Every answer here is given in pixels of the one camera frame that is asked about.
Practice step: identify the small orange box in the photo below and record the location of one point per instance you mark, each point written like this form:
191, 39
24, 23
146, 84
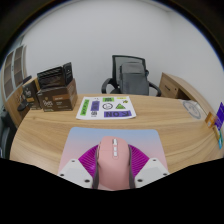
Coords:
210, 119

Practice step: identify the black sofa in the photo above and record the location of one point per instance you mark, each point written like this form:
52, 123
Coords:
6, 136

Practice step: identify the black mesh office chair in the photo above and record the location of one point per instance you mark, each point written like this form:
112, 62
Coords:
116, 66

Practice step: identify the pink computer mouse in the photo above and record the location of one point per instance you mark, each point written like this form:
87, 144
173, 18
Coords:
113, 166

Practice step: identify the white sticker sheet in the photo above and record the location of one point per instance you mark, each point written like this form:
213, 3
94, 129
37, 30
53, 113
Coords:
106, 107

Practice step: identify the black box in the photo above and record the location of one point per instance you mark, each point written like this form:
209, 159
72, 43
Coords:
53, 76

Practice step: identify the round white disc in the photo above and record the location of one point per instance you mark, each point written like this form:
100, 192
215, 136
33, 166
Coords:
192, 109

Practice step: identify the wide brown carton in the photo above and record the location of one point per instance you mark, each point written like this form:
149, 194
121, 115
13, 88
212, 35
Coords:
58, 98

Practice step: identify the pink and blue mouse pad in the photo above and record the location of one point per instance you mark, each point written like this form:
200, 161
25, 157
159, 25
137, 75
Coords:
80, 140

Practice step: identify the wooden shelf unit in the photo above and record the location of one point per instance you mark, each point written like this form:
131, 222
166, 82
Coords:
15, 66

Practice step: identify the wooden side cabinet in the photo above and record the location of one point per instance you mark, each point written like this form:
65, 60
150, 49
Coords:
176, 86

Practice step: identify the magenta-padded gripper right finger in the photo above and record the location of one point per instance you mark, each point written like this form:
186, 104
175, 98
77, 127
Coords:
146, 170

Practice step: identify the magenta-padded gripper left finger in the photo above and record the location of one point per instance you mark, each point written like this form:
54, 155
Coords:
80, 170

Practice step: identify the grey backpack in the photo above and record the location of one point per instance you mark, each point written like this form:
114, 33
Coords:
134, 80

